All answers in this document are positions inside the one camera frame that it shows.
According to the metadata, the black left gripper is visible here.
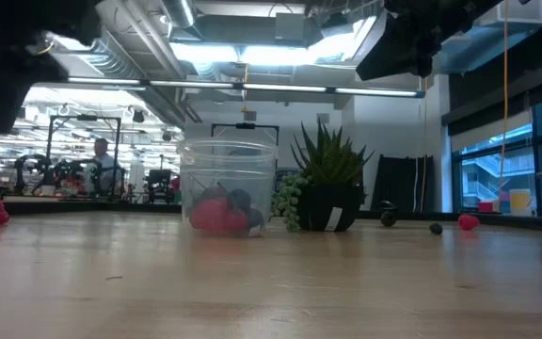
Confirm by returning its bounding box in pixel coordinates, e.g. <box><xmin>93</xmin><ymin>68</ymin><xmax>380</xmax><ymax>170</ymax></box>
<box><xmin>0</xmin><ymin>0</ymin><xmax>103</xmax><ymax>136</ymax></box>

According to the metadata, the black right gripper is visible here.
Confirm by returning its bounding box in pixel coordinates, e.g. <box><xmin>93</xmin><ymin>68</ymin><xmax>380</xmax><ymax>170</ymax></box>
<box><xmin>356</xmin><ymin>0</ymin><xmax>502</xmax><ymax>81</ymax></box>

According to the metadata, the grey ceiling box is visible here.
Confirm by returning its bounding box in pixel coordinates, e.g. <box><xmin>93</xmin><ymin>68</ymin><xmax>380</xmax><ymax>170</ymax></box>
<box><xmin>274</xmin><ymin>12</ymin><xmax>306</xmax><ymax>41</ymax></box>

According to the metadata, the person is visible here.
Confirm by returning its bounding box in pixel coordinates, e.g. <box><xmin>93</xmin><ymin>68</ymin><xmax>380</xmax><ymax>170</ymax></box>
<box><xmin>89</xmin><ymin>137</ymin><xmax>124</xmax><ymax>197</ymax></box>

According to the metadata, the white ceiling unit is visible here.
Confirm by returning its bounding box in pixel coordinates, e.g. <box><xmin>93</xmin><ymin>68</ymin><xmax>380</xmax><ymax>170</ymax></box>
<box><xmin>475</xmin><ymin>0</ymin><xmax>542</xmax><ymax>27</ymax></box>

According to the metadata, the black curtain panel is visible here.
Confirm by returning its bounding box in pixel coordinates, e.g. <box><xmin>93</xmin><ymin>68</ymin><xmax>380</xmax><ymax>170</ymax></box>
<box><xmin>375</xmin><ymin>153</ymin><xmax>435</xmax><ymax>213</ymax></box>

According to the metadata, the long linear ceiling light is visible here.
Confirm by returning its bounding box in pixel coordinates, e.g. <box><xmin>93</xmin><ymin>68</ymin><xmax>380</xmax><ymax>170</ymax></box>
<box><xmin>66</xmin><ymin>77</ymin><xmax>425</xmax><ymax>99</ymax></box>

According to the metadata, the white and grey office chair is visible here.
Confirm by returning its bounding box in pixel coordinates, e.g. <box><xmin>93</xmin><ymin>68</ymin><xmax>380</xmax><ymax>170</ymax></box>
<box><xmin>273</xmin><ymin>167</ymin><xmax>303</xmax><ymax>194</ymax></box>

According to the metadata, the potted artificial succulent plant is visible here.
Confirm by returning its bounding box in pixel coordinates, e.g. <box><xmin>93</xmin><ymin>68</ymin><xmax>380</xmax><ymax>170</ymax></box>
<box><xmin>270</xmin><ymin>121</ymin><xmax>375</xmax><ymax>234</ymax></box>

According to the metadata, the black office chair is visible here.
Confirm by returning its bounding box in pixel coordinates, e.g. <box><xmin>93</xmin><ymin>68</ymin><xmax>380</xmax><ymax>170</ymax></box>
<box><xmin>146</xmin><ymin>168</ymin><xmax>174</xmax><ymax>203</ymax></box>

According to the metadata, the red raspberry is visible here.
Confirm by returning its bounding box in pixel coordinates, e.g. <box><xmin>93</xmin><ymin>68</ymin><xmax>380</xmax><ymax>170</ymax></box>
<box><xmin>457</xmin><ymin>214</ymin><xmax>481</xmax><ymax>232</ymax></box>

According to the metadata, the yellow cup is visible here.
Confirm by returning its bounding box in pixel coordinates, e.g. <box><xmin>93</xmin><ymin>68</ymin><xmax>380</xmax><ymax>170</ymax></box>
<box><xmin>509</xmin><ymin>188</ymin><xmax>533</xmax><ymax>217</ymax></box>

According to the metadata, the clear round plastic container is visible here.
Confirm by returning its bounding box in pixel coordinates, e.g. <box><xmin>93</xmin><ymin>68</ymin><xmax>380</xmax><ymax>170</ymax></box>
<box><xmin>176</xmin><ymin>137</ymin><xmax>279</xmax><ymax>238</ymax></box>

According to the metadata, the black frame robot station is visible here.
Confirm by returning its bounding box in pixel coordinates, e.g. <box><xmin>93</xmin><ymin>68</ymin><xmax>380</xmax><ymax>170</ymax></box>
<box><xmin>44</xmin><ymin>114</ymin><xmax>122</xmax><ymax>199</ymax></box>
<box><xmin>210</xmin><ymin>121</ymin><xmax>280</xmax><ymax>170</ymax></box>

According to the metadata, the yellow cable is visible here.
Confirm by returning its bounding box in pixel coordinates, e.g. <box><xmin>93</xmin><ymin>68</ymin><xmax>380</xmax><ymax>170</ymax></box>
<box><xmin>499</xmin><ymin>0</ymin><xmax>510</xmax><ymax>199</ymax></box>

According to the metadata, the round metal air duct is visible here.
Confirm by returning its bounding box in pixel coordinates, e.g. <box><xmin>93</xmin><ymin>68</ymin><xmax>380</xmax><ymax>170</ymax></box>
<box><xmin>160</xmin><ymin>0</ymin><xmax>201</xmax><ymax>29</ymax></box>

